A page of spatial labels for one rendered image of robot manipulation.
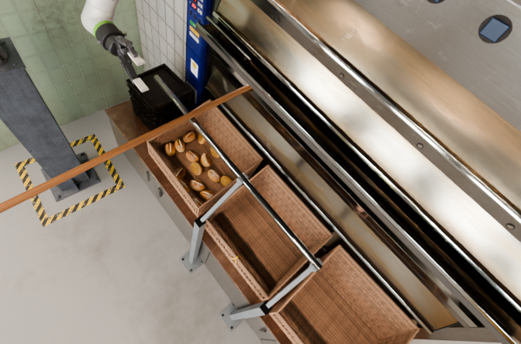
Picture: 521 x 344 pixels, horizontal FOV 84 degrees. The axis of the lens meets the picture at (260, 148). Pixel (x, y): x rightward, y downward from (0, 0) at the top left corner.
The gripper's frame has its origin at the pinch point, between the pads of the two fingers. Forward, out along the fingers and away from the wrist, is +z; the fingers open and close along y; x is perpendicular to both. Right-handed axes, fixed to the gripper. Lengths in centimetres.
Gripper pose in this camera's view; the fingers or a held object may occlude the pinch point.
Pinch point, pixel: (142, 76)
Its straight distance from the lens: 119.2
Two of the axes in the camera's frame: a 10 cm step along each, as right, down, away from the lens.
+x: -7.3, 4.7, -5.0
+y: -2.3, 5.2, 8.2
